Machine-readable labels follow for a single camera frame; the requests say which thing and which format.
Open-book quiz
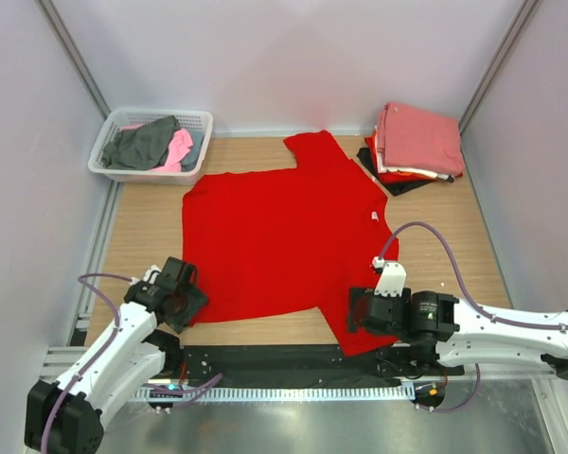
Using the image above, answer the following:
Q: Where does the red t shirt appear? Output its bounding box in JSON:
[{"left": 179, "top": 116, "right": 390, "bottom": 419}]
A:
[{"left": 182, "top": 131, "right": 399, "bottom": 356}]

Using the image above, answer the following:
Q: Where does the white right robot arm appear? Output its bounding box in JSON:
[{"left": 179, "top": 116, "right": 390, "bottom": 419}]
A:
[{"left": 347, "top": 287, "right": 568, "bottom": 381}]

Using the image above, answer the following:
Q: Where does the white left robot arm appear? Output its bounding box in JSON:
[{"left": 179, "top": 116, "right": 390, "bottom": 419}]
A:
[{"left": 24, "top": 257, "right": 208, "bottom": 453}]

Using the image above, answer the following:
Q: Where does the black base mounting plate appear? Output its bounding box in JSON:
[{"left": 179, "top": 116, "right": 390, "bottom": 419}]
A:
[{"left": 167, "top": 344, "right": 465, "bottom": 389}]

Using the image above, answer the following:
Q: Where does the folded black t shirt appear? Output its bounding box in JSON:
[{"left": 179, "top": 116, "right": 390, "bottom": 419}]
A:
[{"left": 356, "top": 147, "right": 433, "bottom": 197}]

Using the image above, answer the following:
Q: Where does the folded white t shirt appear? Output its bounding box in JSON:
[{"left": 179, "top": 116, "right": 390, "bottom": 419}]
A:
[{"left": 371, "top": 128, "right": 452, "bottom": 177}]

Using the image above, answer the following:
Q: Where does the grey t shirt in basket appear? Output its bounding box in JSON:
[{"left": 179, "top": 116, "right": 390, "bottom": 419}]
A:
[{"left": 101, "top": 115, "right": 181, "bottom": 171}]

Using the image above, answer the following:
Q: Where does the white plastic laundry basket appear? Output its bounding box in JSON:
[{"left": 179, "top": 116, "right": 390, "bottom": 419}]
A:
[{"left": 88, "top": 108, "right": 214, "bottom": 185}]

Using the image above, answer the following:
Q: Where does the pink t shirt in basket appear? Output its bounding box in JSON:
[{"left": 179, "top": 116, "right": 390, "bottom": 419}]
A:
[{"left": 124, "top": 126, "right": 192, "bottom": 173}]

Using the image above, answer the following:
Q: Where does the blue-grey t shirt in basket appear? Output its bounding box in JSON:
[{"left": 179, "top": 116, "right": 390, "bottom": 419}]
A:
[{"left": 180, "top": 131, "right": 204, "bottom": 172}]

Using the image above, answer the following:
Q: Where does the folded salmon pink t shirt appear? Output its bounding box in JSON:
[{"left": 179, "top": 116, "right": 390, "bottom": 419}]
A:
[{"left": 376, "top": 101, "right": 465, "bottom": 176}]

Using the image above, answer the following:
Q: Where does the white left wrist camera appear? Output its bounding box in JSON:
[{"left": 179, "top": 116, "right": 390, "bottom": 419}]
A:
[{"left": 130, "top": 265, "right": 162, "bottom": 286}]

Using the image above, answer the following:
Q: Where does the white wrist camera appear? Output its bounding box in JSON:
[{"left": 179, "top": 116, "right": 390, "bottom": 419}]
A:
[
  {"left": 372, "top": 256, "right": 406, "bottom": 298},
  {"left": 130, "top": 265, "right": 162, "bottom": 286}
]

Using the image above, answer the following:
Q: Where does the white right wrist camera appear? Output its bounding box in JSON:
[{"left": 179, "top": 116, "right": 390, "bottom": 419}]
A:
[{"left": 372, "top": 256, "right": 406, "bottom": 298}]

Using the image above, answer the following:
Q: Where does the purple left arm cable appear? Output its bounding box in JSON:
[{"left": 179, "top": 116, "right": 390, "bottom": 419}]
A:
[{"left": 37, "top": 271, "right": 223, "bottom": 454}]

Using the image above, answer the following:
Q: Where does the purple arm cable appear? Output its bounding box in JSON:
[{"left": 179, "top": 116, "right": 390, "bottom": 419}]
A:
[
  {"left": 37, "top": 271, "right": 223, "bottom": 454},
  {"left": 381, "top": 221, "right": 568, "bottom": 415}
]

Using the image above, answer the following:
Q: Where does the white slotted cable duct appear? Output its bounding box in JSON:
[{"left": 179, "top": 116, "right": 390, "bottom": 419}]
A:
[{"left": 129, "top": 383, "right": 416, "bottom": 405}]

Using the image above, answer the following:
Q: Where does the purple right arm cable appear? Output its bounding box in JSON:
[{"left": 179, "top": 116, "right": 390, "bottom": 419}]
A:
[{"left": 381, "top": 221, "right": 568, "bottom": 415}]

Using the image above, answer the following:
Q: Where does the aluminium frame rail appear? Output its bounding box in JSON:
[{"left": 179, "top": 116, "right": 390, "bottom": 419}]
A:
[{"left": 39, "top": 346, "right": 556, "bottom": 381}]

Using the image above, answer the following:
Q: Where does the left corner aluminium post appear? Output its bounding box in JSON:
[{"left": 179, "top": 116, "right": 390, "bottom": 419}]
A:
[{"left": 36, "top": 0, "right": 111, "bottom": 119}]

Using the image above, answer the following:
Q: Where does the corner aluminium post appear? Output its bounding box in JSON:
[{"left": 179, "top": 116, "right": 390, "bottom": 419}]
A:
[
  {"left": 457, "top": 0, "right": 542, "bottom": 135},
  {"left": 36, "top": 0, "right": 111, "bottom": 119}
]

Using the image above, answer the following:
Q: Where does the right corner aluminium post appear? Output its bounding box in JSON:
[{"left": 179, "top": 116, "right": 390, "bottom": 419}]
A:
[{"left": 457, "top": 0, "right": 542, "bottom": 135}]

